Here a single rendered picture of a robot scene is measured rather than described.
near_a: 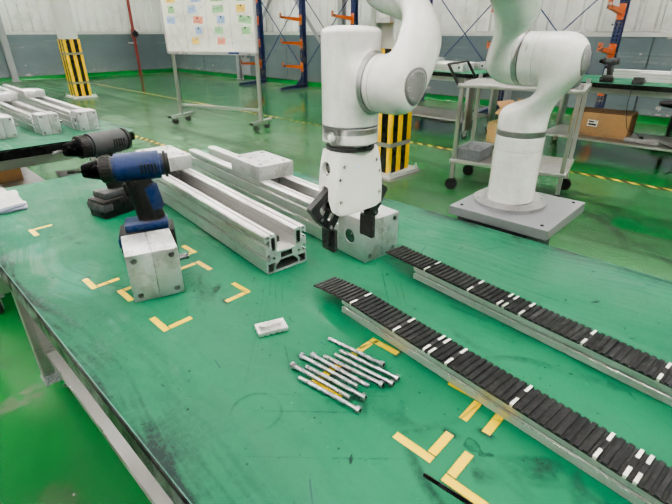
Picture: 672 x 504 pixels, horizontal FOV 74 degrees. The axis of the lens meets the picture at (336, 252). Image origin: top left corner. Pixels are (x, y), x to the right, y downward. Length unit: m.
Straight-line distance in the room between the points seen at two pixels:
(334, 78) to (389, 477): 0.51
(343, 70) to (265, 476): 0.51
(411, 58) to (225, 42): 6.12
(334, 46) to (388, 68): 0.09
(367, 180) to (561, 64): 0.62
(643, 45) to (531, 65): 7.21
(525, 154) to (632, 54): 7.22
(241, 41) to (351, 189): 5.91
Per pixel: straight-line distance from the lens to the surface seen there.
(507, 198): 1.28
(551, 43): 1.21
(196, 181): 1.34
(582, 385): 0.75
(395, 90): 0.61
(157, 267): 0.88
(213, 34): 6.80
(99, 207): 1.34
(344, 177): 0.68
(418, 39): 0.63
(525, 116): 1.22
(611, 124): 5.65
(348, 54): 0.65
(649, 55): 8.43
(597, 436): 0.63
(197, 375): 0.71
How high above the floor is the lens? 1.23
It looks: 26 degrees down
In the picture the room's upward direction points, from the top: straight up
